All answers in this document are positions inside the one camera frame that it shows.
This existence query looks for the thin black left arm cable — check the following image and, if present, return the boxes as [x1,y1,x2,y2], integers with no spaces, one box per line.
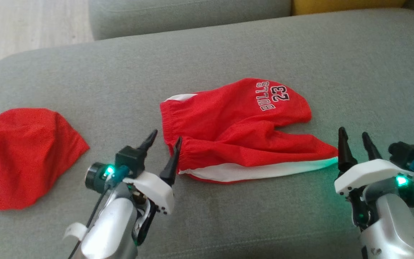
[68,182,112,259]

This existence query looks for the teal left camera connector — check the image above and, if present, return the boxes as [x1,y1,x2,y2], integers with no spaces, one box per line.
[105,165,130,187]

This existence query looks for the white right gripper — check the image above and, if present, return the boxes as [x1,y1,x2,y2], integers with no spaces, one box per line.
[334,127,414,229]

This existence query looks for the yellow sofa backrest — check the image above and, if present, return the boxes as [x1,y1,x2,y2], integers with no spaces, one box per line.
[293,0,407,15]

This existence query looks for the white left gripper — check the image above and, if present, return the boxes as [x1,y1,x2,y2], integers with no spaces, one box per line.
[123,129,183,245]

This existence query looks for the plain red garment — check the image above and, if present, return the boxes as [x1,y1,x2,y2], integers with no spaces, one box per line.
[0,107,90,210]

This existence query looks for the red white basketball shorts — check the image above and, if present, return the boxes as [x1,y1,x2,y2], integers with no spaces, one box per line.
[160,78,339,184]

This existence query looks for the white cable label tag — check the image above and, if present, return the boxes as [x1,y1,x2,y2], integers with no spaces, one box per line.
[63,222,87,241]

